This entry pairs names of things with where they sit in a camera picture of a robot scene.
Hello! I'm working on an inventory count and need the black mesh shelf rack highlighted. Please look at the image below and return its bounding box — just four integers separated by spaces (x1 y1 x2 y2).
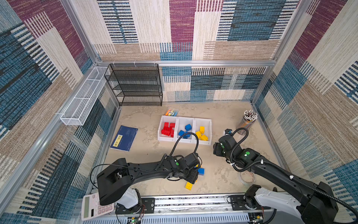
104 63 163 106

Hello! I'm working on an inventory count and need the long yellow lego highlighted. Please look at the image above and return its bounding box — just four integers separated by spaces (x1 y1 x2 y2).
185 182 193 190

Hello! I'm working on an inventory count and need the white wire wall basket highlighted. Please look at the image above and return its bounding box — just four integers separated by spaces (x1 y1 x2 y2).
61 67 107 126

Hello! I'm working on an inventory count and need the tall red lego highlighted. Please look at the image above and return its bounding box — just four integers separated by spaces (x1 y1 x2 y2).
161 127 173 136

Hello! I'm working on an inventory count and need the pencil cup with pencils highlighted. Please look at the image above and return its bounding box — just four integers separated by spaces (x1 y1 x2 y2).
238 110 258 129

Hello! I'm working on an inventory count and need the long red lego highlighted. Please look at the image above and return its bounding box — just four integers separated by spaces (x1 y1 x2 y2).
161 129 171 136

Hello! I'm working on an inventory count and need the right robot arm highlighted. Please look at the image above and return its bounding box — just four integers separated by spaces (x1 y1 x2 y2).
213 130 358 224

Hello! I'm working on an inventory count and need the highlighter marker pack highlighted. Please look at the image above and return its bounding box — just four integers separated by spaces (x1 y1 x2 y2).
165 108 179 117

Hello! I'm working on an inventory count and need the white pink calculator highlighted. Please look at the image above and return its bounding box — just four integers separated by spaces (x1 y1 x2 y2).
81 192 115 221

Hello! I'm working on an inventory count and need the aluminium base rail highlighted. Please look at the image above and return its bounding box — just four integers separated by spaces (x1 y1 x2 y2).
83 191 308 224

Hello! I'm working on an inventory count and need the blue book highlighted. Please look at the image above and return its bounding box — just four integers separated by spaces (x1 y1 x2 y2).
110 126 138 152

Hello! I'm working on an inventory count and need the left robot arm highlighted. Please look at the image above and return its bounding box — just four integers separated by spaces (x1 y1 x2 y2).
96 144 201 213

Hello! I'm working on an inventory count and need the white three-compartment bin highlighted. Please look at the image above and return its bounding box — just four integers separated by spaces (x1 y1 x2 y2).
157 115 212 145

